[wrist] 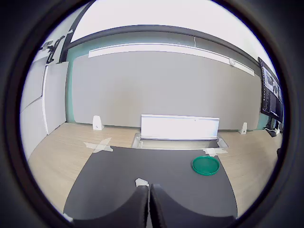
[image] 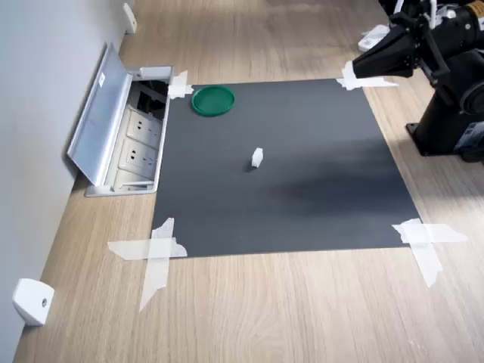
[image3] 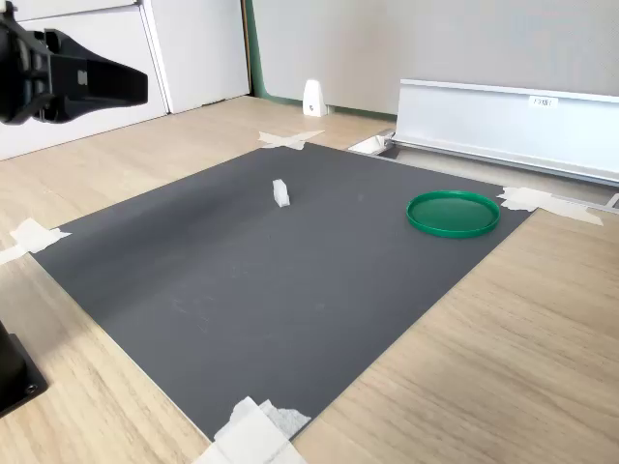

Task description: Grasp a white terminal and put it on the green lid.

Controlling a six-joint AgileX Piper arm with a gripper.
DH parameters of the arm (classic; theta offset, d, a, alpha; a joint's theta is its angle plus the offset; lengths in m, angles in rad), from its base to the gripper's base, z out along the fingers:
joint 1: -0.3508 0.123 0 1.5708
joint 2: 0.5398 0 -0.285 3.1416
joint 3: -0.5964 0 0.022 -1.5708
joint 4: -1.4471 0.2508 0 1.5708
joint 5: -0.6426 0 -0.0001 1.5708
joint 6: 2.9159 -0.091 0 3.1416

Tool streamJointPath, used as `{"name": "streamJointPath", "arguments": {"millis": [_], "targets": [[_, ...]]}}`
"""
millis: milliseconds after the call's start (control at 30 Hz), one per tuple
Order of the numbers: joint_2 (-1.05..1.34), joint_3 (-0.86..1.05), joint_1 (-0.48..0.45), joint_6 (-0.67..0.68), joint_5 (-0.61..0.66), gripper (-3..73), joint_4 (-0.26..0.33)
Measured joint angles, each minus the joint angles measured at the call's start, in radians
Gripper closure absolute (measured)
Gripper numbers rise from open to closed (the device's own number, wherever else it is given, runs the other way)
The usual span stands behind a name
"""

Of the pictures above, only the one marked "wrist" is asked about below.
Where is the grey partition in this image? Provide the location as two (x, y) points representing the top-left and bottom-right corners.
(71, 51), (261, 131)

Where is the white partition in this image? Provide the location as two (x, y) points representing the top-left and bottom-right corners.
(20, 59), (69, 155)

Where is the dark grey mat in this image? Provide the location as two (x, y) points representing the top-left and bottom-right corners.
(63, 146), (238, 220)

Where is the black computer screen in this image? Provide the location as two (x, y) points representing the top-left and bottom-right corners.
(258, 57), (285, 120)

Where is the round green lid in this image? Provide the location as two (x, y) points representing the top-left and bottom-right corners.
(191, 155), (220, 177)

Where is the small white plastic terminal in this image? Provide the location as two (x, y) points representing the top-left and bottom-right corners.
(134, 177), (149, 188)

